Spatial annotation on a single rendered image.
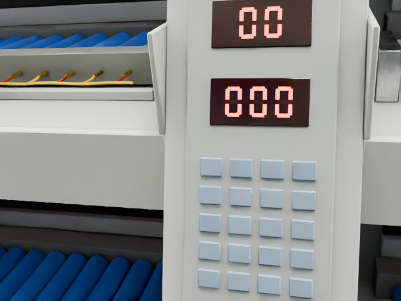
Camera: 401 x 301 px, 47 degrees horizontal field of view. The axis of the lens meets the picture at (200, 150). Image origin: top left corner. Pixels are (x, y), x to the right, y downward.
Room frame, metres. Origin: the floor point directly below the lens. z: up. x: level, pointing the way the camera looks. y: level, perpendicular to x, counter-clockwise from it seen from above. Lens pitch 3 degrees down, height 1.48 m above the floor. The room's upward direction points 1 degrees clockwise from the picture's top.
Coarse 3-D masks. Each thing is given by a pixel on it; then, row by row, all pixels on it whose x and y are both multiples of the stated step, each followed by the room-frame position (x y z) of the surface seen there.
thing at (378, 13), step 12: (372, 0) 0.40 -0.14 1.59; (384, 0) 0.39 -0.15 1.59; (372, 12) 0.40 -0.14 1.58; (384, 12) 0.39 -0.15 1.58; (60, 24) 0.47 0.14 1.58; (36, 228) 0.48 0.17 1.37; (48, 228) 0.47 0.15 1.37; (360, 228) 0.40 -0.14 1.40; (372, 228) 0.39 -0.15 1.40; (360, 240) 0.40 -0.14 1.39; (372, 240) 0.39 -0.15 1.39; (360, 252) 0.40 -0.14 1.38; (372, 252) 0.39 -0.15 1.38; (360, 264) 0.40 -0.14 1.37; (372, 264) 0.39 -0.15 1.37; (360, 276) 0.40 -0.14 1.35; (372, 276) 0.39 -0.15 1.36
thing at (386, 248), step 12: (384, 228) 0.36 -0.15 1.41; (396, 228) 0.36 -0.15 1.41; (384, 240) 0.36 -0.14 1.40; (396, 240) 0.35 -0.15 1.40; (384, 252) 0.36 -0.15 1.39; (396, 252) 0.36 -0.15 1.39; (384, 264) 0.35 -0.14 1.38; (396, 264) 0.35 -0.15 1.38; (384, 276) 0.34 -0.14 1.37; (396, 276) 0.34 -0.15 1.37; (360, 288) 0.36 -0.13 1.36; (372, 288) 0.36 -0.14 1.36; (384, 288) 0.35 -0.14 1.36; (396, 288) 0.34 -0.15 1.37; (360, 300) 0.35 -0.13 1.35; (372, 300) 0.35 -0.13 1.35; (384, 300) 0.35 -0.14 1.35; (396, 300) 0.33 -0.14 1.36
